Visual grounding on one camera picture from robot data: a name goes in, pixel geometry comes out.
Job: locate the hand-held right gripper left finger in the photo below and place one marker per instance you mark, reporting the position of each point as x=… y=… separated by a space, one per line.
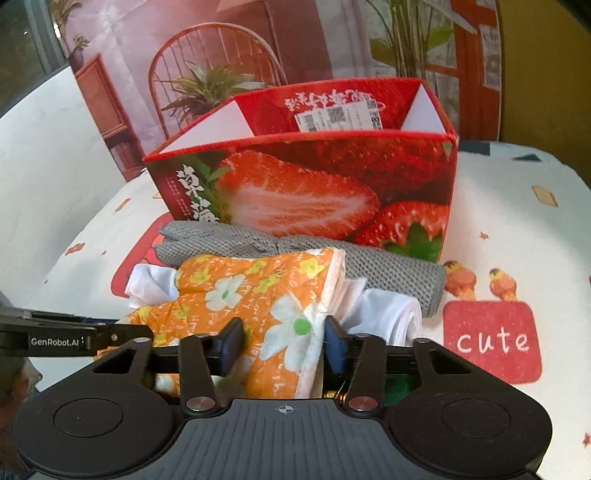
x=231 y=344

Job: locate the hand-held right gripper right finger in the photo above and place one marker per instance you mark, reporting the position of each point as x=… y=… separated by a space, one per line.
x=334 y=344

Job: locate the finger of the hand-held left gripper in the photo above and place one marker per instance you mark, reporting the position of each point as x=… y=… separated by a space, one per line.
x=124 y=334

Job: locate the white cloth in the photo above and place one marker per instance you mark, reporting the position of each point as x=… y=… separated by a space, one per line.
x=388 y=314

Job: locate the orange floral oven mitt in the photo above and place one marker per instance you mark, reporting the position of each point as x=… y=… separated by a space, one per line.
x=277 y=295

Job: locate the gray mesh cloth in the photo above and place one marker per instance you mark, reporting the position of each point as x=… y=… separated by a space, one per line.
x=212 y=242
x=397 y=277

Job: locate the red strawberry print box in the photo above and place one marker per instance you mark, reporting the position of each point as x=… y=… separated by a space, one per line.
x=323 y=184

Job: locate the printed cartoon tablecloth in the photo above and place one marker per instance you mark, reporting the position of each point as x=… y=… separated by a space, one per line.
x=508 y=230

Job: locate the wall poster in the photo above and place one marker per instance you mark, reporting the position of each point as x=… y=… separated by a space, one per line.
x=184 y=46

